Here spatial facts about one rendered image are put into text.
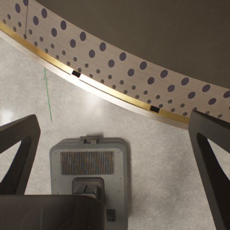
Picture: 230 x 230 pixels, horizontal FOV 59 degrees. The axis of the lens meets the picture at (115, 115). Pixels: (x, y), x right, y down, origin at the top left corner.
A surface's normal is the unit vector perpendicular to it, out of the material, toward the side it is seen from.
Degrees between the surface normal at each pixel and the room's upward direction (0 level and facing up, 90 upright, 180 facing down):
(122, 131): 0
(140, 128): 0
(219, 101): 43
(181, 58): 62
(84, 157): 0
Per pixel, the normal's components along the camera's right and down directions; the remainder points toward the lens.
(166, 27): -0.34, 0.85
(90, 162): -0.03, 0.07
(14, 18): -0.42, 0.61
